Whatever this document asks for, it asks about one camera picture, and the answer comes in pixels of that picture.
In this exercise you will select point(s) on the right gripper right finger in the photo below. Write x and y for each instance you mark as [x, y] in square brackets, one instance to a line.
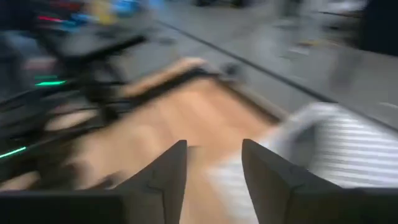
[295, 202]

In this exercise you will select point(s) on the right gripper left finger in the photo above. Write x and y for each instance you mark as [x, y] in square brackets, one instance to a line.
[140, 205]

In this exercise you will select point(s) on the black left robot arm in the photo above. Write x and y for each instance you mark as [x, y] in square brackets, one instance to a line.
[99, 93]

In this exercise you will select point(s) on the white perforated riser shelf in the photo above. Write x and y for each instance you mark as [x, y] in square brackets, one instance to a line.
[348, 149]

